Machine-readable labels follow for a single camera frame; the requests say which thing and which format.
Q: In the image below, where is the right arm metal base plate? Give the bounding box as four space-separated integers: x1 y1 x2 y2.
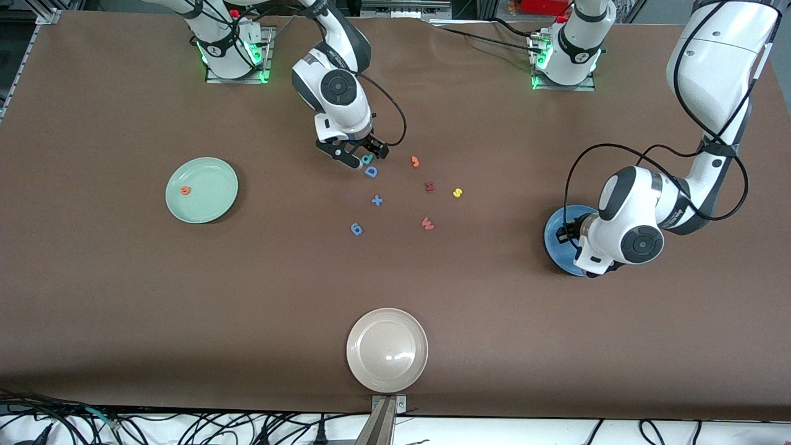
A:
205 27 275 85

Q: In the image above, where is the metal camera stand bracket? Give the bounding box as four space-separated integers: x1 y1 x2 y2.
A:
355 394 408 445

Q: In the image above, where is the teal cable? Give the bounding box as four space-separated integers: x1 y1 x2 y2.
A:
83 405 121 430

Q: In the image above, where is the black cable across table edge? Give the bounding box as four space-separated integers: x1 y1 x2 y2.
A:
429 19 544 55

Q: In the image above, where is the beige plate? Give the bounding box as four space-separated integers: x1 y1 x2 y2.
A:
346 308 429 394

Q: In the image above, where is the red box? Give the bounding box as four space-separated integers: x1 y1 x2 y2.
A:
519 0 572 16

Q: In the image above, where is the pale green plate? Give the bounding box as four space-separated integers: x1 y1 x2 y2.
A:
165 157 239 224

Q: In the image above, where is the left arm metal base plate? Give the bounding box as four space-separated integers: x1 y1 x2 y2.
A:
530 34 597 92

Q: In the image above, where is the blue plate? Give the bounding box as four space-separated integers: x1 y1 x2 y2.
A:
544 205 599 277

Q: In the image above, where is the black looped cable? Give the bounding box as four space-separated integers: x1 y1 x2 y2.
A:
638 419 668 445

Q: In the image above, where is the aluminium frame rail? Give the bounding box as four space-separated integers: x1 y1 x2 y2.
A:
0 7 62 124

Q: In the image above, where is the grey metal rack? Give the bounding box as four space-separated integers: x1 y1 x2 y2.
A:
360 0 453 19

